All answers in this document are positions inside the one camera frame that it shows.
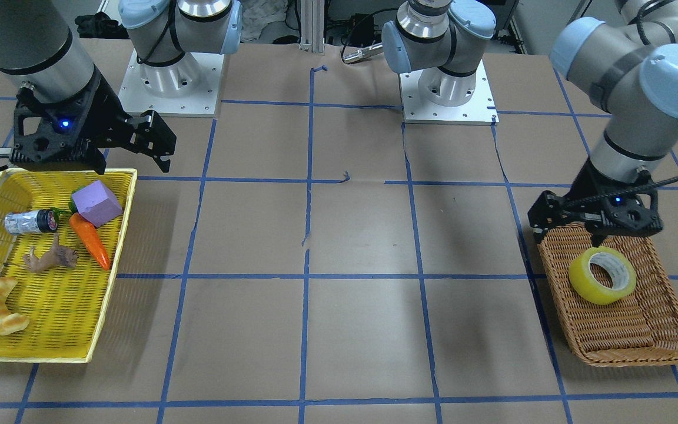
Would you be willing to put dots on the orange toy carrot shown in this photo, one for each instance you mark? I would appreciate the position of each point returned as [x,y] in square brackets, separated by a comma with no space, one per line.
[91,240]

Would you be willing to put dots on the brown toy animal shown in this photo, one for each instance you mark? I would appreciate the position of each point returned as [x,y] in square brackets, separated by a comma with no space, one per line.
[56,255]

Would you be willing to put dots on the yellow plastic basket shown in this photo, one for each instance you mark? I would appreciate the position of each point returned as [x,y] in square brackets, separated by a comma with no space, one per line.
[54,295]

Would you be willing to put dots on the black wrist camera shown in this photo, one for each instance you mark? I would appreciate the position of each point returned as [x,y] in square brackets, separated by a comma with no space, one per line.
[51,137]
[551,211]

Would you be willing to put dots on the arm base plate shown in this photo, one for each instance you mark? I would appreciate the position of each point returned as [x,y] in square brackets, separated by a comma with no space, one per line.
[430,96]
[189,88]

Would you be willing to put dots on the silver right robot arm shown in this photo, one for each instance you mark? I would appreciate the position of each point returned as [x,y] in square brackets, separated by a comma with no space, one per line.
[40,51]

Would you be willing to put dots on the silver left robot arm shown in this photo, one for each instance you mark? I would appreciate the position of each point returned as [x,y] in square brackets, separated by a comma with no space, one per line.
[630,72]

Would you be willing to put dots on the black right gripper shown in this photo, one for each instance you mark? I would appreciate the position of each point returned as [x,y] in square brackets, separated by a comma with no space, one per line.
[101,115]

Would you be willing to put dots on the aluminium frame post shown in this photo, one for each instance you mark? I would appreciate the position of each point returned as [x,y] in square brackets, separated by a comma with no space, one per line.
[312,26]

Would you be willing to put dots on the purple foam cube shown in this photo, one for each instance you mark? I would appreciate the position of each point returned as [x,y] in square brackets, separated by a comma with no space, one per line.
[97,203]

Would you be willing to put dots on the brown wicker basket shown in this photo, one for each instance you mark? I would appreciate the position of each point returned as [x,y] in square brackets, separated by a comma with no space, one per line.
[639,330]

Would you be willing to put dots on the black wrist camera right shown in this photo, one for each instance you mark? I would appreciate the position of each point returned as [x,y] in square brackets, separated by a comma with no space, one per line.
[51,137]

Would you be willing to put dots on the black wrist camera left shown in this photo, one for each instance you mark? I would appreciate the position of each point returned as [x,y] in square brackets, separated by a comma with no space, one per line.
[551,211]

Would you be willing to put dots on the yellow tape roll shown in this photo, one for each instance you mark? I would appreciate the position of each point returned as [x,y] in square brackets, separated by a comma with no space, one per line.
[602,275]

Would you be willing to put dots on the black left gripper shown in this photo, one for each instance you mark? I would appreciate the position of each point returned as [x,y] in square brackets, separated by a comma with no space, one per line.
[587,182]

